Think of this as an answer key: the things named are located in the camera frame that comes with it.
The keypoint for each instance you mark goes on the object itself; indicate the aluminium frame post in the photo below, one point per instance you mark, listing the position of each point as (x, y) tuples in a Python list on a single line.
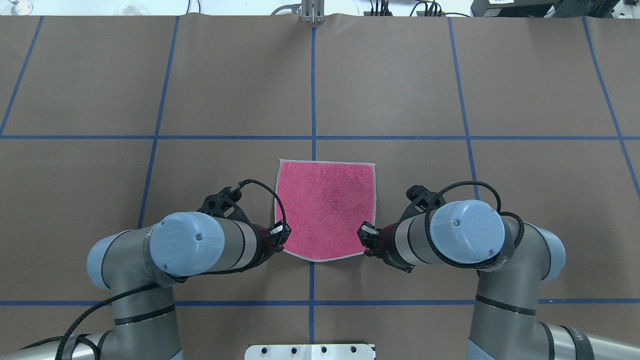
[(312, 11)]

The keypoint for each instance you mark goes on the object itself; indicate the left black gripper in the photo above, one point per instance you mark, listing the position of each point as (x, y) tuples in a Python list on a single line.
[(263, 240)]

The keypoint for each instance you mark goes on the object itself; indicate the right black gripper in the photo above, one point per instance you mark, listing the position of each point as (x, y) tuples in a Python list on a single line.
[(386, 241)]

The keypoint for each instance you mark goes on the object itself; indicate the pink and grey towel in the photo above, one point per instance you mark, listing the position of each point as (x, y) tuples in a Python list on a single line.
[(325, 204)]

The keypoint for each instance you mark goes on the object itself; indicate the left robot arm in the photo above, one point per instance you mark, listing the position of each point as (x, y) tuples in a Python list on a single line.
[(140, 268)]

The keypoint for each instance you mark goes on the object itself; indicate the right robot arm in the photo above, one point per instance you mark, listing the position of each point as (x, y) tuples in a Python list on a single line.
[(512, 260)]

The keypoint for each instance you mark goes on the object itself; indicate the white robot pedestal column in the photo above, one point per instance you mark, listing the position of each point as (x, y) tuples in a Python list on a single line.
[(335, 351)]

